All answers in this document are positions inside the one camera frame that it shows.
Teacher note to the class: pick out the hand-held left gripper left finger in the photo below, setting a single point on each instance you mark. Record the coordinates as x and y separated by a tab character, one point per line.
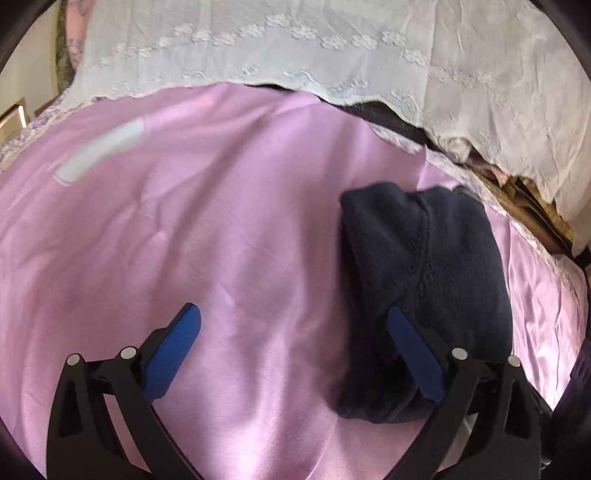
173	350

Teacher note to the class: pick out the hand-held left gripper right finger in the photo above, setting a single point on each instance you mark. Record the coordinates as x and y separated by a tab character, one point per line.
415	355

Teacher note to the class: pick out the navy knit sweater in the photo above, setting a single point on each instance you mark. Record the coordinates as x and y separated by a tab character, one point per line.
438	258

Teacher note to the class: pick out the pink satin bed sheet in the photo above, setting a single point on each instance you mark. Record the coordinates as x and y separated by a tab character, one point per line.
207	207

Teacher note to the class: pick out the woven bamboo mat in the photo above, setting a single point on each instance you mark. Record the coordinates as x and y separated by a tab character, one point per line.
531	207

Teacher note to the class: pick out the wooden furniture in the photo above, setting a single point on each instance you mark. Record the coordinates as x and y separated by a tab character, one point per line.
11	117

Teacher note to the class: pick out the white lace cloth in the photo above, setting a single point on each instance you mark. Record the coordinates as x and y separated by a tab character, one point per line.
369	41

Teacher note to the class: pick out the pink floral cloth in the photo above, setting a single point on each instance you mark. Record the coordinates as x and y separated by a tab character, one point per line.
71	32

